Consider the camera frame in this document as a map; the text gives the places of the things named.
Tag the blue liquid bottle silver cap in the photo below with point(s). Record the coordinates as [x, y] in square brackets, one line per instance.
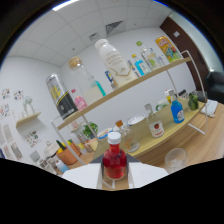
[177, 113]

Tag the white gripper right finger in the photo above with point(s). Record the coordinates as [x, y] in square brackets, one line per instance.
[146, 175]

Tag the clear drinking glass with ice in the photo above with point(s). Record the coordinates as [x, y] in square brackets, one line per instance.
[176, 160]

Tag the white notebook on table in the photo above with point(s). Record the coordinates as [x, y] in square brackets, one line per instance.
[209, 108]

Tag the clear bottle red label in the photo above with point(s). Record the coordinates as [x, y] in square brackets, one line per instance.
[156, 128]

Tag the glass jar of limes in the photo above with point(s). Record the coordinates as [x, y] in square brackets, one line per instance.
[193, 102]

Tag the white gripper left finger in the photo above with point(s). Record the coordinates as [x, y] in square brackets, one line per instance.
[81, 176]

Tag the red liquid bottle white cap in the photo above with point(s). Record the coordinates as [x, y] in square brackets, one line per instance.
[114, 163]

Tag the white blue food tub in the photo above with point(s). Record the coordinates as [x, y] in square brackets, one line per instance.
[105, 133]

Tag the pink liquid bottle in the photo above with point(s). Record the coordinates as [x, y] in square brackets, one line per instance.
[80, 102]

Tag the two-tier wooden shelf white frame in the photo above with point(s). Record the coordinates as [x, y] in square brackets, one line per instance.
[146, 144]

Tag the large glass jar cork lid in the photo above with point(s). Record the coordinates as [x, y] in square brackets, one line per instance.
[88, 86]

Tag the teal liquid bottle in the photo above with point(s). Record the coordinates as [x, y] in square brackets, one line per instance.
[100, 89]

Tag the white figurine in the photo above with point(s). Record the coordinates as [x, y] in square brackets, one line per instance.
[28, 106]

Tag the blue gin bottle yellow cap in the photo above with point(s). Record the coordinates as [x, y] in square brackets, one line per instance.
[140, 66]

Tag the small square ceiling vent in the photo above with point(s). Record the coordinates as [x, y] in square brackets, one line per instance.
[93, 36]

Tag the wooden wall shelf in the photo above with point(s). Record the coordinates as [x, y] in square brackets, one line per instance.
[28, 119]

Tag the large white milk bottle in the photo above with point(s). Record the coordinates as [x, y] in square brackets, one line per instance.
[116, 65]

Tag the large ceiling air vent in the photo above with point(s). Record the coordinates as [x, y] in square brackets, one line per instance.
[114, 27]

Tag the green mug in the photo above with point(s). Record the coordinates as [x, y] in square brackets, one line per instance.
[161, 105]

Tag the white kettle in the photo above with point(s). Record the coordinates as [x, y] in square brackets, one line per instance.
[51, 149]

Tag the light blue small bottle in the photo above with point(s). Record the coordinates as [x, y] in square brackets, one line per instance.
[62, 166]

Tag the brown door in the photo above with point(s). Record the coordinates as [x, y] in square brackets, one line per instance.
[186, 46]

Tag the green potted plant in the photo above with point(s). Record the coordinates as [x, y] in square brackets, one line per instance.
[90, 130]

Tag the white bowl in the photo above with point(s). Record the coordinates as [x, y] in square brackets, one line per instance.
[136, 119]

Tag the blue yellow wall poster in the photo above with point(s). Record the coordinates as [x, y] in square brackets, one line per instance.
[110, 79]

